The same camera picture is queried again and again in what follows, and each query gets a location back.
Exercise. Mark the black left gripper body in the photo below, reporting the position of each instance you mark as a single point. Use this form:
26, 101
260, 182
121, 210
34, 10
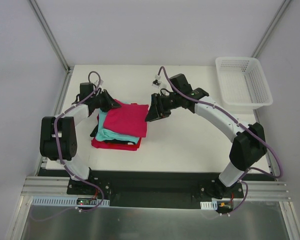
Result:
104, 100

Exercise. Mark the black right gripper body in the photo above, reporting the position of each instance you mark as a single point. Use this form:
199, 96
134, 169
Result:
157, 106

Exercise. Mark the crimson pink t shirt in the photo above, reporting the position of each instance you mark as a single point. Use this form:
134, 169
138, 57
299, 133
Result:
129, 119

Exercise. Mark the teal t shirt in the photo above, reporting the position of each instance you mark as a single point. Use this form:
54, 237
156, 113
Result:
104, 134

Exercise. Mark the red t shirt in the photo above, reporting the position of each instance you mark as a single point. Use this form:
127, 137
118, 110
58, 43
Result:
115, 146

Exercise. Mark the white plastic basket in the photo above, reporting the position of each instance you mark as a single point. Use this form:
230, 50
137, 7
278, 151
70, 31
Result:
242, 83

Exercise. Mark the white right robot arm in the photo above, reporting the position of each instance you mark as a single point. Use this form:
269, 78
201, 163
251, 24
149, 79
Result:
247, 139

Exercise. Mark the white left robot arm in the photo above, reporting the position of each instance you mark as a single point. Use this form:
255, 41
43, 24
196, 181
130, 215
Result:
58, 138

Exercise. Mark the folded dark printed t shirt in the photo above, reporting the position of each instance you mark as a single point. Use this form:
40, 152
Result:
95, 130

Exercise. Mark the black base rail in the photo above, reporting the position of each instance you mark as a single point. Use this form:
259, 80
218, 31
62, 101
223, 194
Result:
163, 190

